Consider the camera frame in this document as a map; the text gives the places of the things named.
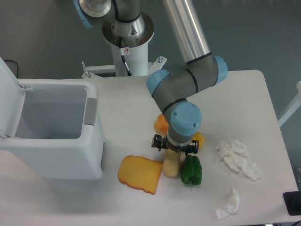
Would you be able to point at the yellow toast slice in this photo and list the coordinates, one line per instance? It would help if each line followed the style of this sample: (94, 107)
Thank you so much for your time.
(140, 173)

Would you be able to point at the green bell pepper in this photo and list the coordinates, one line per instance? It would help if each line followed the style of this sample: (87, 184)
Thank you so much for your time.
(191, 172)

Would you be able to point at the yellow bell pepper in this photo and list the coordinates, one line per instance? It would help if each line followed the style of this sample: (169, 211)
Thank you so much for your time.
(199, 137)

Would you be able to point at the black device at edge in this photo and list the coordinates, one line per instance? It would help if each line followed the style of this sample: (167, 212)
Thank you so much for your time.
(293, 202)

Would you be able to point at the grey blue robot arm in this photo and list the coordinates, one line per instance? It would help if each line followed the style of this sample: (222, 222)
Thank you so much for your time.
(169, 91)

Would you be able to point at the white frame at right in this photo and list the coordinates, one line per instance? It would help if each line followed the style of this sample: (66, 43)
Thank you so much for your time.
(292, 107)

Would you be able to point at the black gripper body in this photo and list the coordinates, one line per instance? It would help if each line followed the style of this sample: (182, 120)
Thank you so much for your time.
(168, 143)

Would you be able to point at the round orange bread roll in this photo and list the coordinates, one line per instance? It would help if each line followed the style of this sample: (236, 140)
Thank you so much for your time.
(161, 125)

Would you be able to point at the small crumpled white tissue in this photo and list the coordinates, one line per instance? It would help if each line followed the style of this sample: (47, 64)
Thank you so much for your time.
(228, 205)

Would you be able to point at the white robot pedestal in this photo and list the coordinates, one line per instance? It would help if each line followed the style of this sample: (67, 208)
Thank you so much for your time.
(129, 44)

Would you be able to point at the pale oblong bread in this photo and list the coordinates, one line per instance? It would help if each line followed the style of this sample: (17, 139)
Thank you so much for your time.
(171, 163)

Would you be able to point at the large crumpled white tissue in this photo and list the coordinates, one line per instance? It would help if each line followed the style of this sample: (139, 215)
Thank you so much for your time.
(235, 155)

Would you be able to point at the white open trash bin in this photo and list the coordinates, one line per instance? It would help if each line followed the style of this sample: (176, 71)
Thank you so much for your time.
(52, 125)

